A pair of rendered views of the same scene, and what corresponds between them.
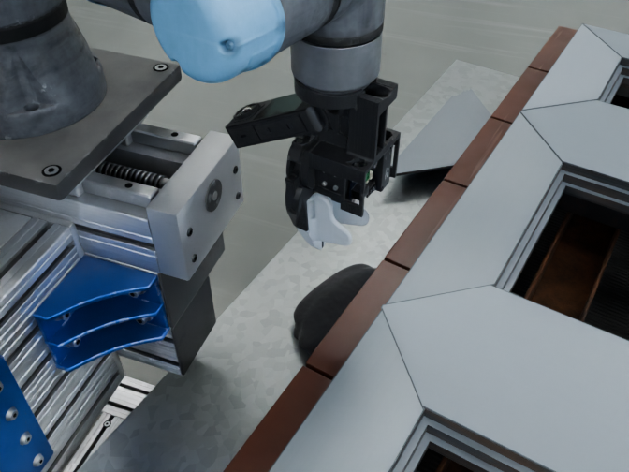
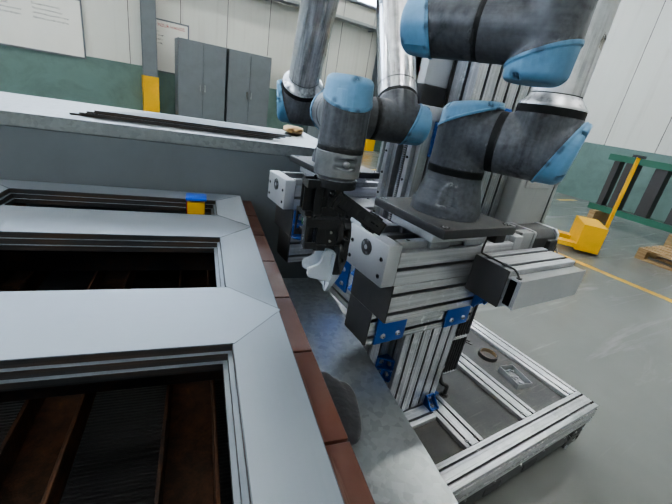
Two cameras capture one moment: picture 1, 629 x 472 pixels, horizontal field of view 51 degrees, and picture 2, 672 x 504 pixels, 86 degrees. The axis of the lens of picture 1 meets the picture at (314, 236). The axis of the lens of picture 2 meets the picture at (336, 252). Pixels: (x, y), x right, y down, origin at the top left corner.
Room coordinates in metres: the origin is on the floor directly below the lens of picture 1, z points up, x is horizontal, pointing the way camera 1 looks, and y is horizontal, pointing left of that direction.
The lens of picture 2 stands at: (0.88, -0.49, 1.22)
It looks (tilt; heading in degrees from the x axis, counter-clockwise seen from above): 22 degrees down; 126
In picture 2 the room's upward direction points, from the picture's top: 10 degrees clockwise
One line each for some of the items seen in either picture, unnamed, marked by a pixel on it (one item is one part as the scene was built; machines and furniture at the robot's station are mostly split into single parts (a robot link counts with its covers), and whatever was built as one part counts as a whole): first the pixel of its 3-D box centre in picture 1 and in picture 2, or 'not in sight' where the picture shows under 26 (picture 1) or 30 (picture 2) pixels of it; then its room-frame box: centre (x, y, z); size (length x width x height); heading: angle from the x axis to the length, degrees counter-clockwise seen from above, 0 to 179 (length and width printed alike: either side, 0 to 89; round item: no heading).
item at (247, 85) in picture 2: not in sight; (245, 98); (-6.89, 5.46, 0.97); 1.00 x 0.48 x 1.95; 70
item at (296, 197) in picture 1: (305, 190); not in sight; (0.50, 0.01, 0.99); 0.05 x 0.02 x 0.09; 149
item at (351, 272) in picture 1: (347, 303); (332, 410); (0.61, -0.05, 0.69); 0.20 x 0.10 x 0.03; 135
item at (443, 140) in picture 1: (460, 138); not in sight; (1.00, -0.26, 0.70); 0.39 x 0.12 x 0.04; 149
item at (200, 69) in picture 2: not in sight; (200, 91); (-7.25, 4.47, 0.97); 1.00 x 0.48 x 1.95; 70
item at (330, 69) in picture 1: (337, 51); (338, 165); (0.51, -0.02, 1.13); 0.08 x 0.08 x 0.05
